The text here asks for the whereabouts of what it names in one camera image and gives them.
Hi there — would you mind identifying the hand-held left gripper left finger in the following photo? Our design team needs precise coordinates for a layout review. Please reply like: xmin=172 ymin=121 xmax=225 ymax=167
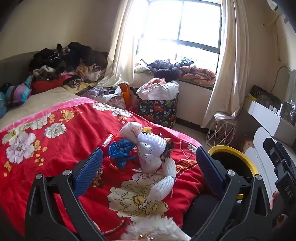
xmin=24 ymin=147 xmax=109 ymax=241

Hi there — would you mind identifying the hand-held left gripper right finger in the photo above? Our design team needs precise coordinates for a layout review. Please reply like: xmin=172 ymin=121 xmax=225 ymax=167
xmin=192 ymin=146 xmax=274 ymax=241

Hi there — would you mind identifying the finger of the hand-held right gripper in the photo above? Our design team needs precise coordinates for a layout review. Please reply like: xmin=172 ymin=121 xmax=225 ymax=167
xmin=277 ymin=141 xmax=296 ymax=176
xmin=263 ymin=137 xmax=296 ymax=210

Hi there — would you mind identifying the yellow rimmed black bin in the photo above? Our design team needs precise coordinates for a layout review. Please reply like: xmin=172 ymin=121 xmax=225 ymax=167
xmin=208 ymin=145 xmax=259 ymax=200

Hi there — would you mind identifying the red tube wrapper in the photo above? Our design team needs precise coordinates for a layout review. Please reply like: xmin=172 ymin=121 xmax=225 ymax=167
xmin=98 ymin=134 xmax=114 ymax=149

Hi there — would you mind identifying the blue glove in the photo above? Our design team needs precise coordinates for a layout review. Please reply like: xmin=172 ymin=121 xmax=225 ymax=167
xmin=108 ymin=138 xmax=139 ymax=169

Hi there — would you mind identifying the small white printed plastic bag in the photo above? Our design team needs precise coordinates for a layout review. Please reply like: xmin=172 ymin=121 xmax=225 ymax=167
xmin=117 ymin=122 xmax=143 ymax=140

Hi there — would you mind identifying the person's right hand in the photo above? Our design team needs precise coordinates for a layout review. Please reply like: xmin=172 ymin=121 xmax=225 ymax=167
xmin=269 ymin=190 xmax=286 ymax=224

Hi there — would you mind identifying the red floral blanket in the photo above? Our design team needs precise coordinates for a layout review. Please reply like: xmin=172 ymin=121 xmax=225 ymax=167
xmin=0 ymin=97 xmax=208 ymax=234

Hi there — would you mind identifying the clear acrylic organizer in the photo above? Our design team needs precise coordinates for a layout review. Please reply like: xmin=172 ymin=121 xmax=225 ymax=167
xmin=280 ymin=100 xmax=296 ymax=126

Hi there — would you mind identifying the white foam fruit net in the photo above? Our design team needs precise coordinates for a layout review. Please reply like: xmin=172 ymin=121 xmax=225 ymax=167
xmin=136 ymin=133 xmax=167 ymax=173
xmin=147 ymin=175 xmax=175 ymax=205
xmin=161 ymin=159 xmax=177 ymax=179

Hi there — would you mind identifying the person's left leg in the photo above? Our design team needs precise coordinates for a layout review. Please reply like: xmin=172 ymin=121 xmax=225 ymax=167
xmin=191 ymin=191 xmax=234 ymax=241

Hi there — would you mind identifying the white dresser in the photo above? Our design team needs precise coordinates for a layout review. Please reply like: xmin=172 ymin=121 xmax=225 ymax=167
xmin=240 ymin=97 xmax=296 ymax=204

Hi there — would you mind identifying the black bag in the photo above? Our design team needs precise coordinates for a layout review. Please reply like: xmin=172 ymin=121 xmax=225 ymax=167
xmin=250 ymin=85 xmax=282 ymax=107

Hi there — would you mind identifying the white framed mirror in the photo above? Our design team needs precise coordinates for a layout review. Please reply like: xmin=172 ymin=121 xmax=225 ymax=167
xmin=285 ymin=66 xmax=296 ymax=103

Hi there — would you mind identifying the floral fabric bag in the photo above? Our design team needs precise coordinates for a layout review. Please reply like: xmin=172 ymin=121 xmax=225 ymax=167
xmin=108 ymin=95 xmax=127 ymax=111

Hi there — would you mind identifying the pale purple cloth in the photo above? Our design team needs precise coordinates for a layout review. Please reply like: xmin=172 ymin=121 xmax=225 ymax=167
xmin=79 ymin=86 xmax=122 ymax=104

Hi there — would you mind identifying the dinosaur print laundry basket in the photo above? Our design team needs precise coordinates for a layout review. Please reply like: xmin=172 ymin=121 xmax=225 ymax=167
xmin=136 ymin=91 xmax=180 ymax=129

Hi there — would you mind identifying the yellow patterned blanket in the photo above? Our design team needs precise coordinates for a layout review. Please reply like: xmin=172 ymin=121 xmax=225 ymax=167
xmin=62 ymin=80 xmax=100 ymax=95

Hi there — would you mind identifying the orange bag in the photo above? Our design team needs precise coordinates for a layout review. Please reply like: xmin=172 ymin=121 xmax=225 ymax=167
xmin=119 ymin=83 xmax=131 ymax=110

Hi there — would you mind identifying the large white plastic bag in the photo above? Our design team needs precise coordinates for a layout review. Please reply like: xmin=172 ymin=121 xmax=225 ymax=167
xmin=137 ymin=80 xmax=180 ymax=101

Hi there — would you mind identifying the cream curtain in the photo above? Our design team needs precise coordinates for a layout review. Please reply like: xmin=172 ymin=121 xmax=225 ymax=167
xmin=97 ymin=0 xmax=148 ymax=88
xmin=200 ymin=0 xmax=250 ymax=128

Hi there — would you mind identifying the pink cloth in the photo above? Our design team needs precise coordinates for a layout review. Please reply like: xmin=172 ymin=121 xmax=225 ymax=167
xmin=148 ymin=77 xmax=167 ymax=85

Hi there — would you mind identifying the striped purple blue cloth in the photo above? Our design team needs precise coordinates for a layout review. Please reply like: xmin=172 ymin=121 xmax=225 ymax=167
xmin=5 ymin=77 xmax=32 ymax=105

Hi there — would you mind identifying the dark clothes heap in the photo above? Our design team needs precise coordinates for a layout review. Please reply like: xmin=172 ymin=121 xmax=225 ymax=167
xmin=146 ymin=59 xmax=184 ymax=80

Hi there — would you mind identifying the pale green white cloth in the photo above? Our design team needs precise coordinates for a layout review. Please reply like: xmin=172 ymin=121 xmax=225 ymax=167
xmin=134 ymin=62 xmax=153 ymax=75

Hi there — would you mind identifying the pile of clothes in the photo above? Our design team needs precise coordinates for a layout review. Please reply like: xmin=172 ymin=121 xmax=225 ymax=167
xmin=29 ymin=42 xmax=109 ymax=93

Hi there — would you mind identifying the black framed window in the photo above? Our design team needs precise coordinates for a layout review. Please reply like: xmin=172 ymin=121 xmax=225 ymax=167
xmin=136 ymin=0 xmax=222 ymax=66

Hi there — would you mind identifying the white wire basket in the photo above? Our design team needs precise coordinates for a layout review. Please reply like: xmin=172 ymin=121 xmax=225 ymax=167
xmin=205 ymin=112 xmax=239 ymax=149

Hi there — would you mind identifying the grey cable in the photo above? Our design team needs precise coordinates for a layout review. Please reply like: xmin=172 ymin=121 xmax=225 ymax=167
xmin=272 ymin=65 xmax=290 ymax=93

